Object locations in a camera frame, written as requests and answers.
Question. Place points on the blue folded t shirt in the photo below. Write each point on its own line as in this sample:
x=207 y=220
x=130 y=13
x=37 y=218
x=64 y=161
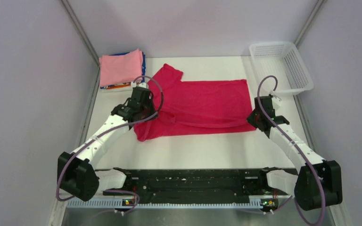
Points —
x=143 y=67

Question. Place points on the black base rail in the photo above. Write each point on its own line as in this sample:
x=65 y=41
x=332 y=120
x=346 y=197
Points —
x=204 y=186

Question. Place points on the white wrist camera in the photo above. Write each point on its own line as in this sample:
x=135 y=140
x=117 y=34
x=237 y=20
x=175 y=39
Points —
x=276 y=101
x=139 y=85

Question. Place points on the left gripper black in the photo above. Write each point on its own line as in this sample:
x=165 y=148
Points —
x=151 y=103

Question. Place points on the crimson red t shirt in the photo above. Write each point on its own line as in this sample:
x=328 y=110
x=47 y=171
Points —
x=195 y=107

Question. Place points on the white plastic basket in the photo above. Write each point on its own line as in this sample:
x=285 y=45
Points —
x=282 y=60

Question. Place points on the pink folded t shirt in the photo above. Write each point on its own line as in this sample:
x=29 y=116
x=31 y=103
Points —
x=121 y=67

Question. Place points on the white folded t shirt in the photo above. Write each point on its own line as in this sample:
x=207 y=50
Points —
x=116 y=90

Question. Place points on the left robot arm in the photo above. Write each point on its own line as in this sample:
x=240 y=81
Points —
x=76 y=170

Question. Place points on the orange folded t shirt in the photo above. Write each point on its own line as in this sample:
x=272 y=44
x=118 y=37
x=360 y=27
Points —
x=118 y=86

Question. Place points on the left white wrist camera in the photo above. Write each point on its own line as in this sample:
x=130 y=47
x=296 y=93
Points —
x=139 y=85

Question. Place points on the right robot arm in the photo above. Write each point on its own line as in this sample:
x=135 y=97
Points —
x=317 y=181

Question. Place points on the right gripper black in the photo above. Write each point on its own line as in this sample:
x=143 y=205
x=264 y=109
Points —
x=250 y=120

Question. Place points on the white cable duct strip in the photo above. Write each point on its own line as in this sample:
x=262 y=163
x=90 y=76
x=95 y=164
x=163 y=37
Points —
x=118 y=203

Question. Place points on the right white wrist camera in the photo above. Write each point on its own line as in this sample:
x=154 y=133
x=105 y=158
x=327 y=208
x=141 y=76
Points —
x=276 y=101

